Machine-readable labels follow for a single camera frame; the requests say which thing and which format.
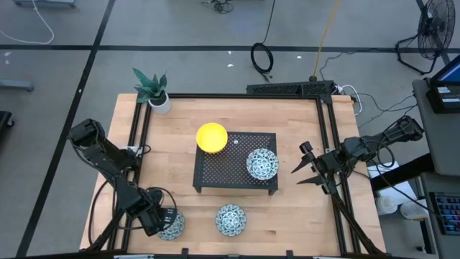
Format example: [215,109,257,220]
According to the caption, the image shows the black chair base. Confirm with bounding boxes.
[0,110,15,131]

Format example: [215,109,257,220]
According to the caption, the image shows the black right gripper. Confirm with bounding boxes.
[290,141,348,196]

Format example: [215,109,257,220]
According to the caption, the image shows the black aluminium table frame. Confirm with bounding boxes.
[86,92,387,257]

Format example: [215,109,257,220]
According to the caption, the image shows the white sheet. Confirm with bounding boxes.
[366,161,420,206]

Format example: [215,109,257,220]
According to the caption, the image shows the black computer monitor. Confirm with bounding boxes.
[425,53,460,114]

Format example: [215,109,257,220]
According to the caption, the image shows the grey desk foot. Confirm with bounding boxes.
[12,0,77,9]
[0,79,35,93]

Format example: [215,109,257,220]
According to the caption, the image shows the black computer keyboard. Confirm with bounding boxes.
[429,191,460,237]

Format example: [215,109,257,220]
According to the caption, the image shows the coiled black cable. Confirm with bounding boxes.
[250,0,277,82]

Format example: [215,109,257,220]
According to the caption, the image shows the green plant in white pot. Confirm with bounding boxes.
[132,67,173,115]

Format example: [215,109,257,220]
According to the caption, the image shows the grey office desk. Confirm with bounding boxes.
[412,77,460,177]

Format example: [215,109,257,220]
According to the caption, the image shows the black perforated metal box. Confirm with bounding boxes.
[246,80,335,97]

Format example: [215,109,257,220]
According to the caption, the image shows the teal floral patterned bowl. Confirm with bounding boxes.
[156,210,185,241]
[215,204,247,237]
[246,147,280,181]

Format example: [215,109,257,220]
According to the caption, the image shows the black desk leg bar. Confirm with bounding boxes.
[369,153,436,192]

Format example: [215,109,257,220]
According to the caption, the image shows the yellow mini bowl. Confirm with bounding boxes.
[195,122,229,155]

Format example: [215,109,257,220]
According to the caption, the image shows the white round container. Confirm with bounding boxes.
[400,199,428,220]
[375,194,399,216]

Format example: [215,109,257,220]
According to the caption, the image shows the black cable bundle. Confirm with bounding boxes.
[200,0,234,14]

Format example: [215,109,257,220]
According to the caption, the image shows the white floor cable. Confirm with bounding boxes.
[0,0,55,46]

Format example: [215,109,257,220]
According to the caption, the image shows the black floor fan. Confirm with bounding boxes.
[395,0,456,76]

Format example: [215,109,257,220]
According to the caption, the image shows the yellow cable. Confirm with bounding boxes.
[311,0,341,81]

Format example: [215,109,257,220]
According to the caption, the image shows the black perforated metal shelf riser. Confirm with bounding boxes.
[192,132,280,196]

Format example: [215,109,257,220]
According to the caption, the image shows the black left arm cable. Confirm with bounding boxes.
[145,186,178,217]

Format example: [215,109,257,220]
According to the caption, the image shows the white power cable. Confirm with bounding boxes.
[333,83,364,117]

